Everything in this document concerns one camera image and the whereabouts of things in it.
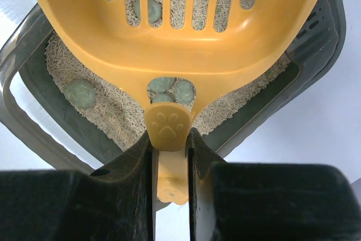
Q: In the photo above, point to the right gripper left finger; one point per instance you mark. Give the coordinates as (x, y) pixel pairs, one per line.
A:
(114, 202)

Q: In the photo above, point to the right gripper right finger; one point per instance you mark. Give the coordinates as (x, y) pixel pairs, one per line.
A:
(253, 201)

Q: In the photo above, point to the green clump one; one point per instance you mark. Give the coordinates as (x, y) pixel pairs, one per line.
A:
(80, 93)

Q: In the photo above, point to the brown litter box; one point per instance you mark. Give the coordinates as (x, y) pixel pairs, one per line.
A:
(312, 54)

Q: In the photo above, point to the yellow litter scoop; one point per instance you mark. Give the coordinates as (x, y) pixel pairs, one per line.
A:
(99, 36)

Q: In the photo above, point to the green clump four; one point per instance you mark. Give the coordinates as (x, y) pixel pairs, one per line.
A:
(184, 92)

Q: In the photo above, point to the green clump five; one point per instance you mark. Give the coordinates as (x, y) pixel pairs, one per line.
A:
(162, 97)

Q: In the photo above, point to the green clump three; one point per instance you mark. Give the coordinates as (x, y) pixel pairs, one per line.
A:
(161, 84)

